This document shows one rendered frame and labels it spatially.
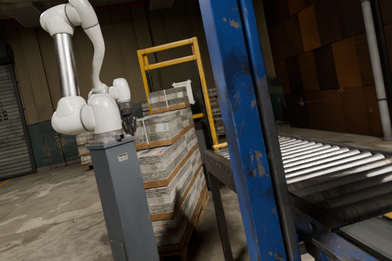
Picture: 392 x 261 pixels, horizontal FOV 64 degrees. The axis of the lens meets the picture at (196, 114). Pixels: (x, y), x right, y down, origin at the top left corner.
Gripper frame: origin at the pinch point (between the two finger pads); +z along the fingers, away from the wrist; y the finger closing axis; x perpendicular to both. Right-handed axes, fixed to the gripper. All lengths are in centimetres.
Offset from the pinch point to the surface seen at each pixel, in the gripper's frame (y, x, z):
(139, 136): 4.1, -26.4, 1.8
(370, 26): -267, -272, -68
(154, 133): -7.8, -26.0, 2.0
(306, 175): -96, 88, 16
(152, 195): -6.5, 1.6, 40.8
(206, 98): -35, -168, -15
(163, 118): -17.3, -26.7, -7.9
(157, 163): -14.1, 1.2, 20.1
